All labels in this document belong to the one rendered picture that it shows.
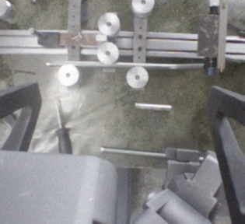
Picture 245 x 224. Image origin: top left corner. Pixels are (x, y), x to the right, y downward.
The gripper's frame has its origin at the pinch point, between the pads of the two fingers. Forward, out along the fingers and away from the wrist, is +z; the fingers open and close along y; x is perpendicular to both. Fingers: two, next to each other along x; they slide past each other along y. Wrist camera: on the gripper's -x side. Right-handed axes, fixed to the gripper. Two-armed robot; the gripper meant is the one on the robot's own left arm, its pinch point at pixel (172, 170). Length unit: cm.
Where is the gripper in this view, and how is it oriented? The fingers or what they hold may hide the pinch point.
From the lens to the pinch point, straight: 55.9
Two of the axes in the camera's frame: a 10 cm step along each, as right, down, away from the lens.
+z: 0.3, -0.9, 10.0
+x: -9.9, -1.0, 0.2
